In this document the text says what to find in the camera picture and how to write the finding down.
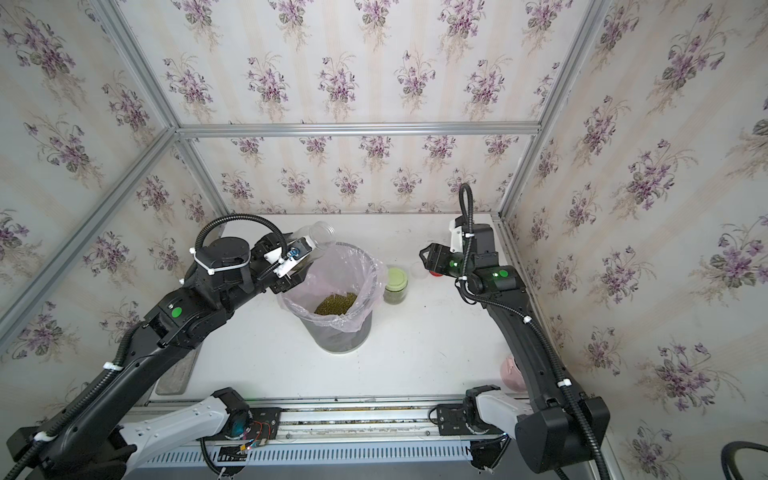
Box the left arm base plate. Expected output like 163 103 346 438
224 407 283 449

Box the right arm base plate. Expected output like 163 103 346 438
427 403 481 436

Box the white slotted cable duct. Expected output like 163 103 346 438
134 441 475 469

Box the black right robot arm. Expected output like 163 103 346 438
419 183 611 479

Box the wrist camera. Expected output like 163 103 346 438
263 236 317 278
449 217 464 253

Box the green lid bean jar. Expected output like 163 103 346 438
384 267 408 305

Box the red lid bean jar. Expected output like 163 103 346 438
292 221 336 261

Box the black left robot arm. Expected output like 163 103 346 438
6 213 323 479

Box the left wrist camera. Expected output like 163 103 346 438
263 236 317 278

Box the mesh bin with pink bag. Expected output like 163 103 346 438
277 242 388 354

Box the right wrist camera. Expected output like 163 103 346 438
449 217 464 253

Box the green mung beans pile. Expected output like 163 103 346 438
314 292 357 316

